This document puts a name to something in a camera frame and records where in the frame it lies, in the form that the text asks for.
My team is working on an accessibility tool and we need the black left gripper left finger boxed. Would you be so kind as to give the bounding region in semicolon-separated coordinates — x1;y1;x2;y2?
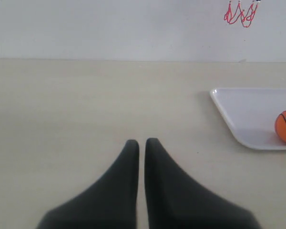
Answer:
37;140;139;229

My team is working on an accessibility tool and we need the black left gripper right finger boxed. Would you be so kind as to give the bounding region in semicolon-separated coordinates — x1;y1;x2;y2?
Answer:
144;138;261;229

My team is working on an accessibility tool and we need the white plastic tray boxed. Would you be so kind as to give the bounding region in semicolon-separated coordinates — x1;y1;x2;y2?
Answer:
210;88;286;150

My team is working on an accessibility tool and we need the red mini basketball hoop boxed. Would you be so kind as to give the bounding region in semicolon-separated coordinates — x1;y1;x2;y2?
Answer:
224;0;260;28

